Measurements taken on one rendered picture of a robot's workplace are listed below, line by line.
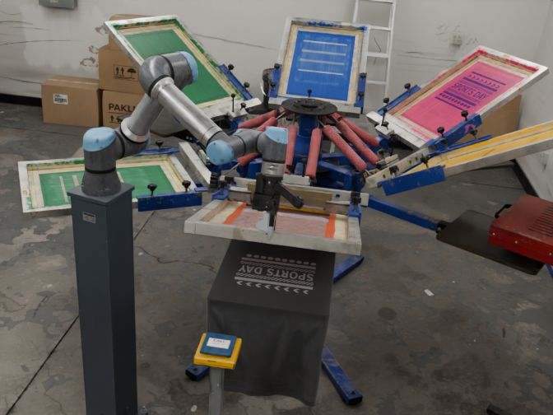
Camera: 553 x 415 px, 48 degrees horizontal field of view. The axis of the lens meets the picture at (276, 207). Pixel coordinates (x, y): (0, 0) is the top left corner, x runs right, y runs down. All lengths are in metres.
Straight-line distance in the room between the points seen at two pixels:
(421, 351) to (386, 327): 0.27
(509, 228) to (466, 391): 1.14
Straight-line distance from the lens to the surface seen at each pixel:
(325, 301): 2.30
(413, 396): 3.45
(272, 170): 1.97
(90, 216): 2.48
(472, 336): 4.01
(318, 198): 2.58
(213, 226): 2.05
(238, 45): 6.70
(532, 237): 2.74
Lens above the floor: 2.23
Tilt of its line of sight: 26 degrees down
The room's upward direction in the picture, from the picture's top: 5 degrees clockwise
